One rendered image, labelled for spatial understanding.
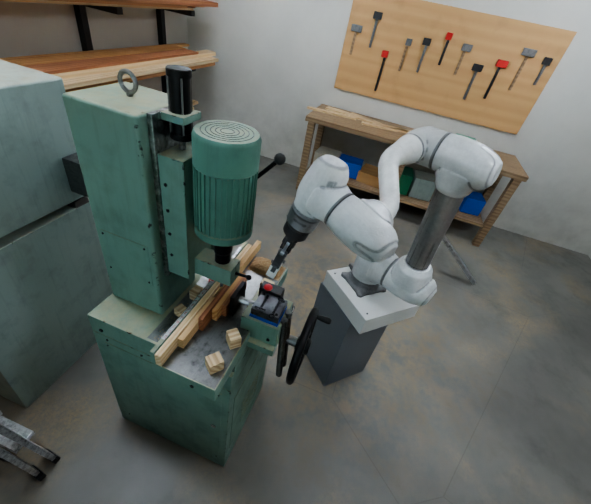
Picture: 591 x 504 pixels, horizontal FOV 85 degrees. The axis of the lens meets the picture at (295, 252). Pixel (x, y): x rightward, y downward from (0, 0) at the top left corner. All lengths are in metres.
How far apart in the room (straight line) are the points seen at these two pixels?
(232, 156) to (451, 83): 3.42
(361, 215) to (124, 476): 1.60
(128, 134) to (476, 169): 1.00
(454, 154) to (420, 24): 2.91
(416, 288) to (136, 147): 1.17
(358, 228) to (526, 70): 3.52
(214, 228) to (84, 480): 1.38
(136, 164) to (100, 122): 0.12
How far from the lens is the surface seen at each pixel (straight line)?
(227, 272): 1.09
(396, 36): 4.03
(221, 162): 0.83
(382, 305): 1.66
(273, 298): 1.10
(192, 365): 1.06
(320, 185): 0.79
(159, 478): 1.90
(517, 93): 4.16
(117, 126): 0.95
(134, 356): 1.40
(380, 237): 0.76
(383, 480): 2.03
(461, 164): 1.19
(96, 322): 1.38
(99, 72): 3.18
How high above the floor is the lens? 1.80
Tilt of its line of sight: 38 degrees down
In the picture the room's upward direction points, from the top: 12 degrees clockwise
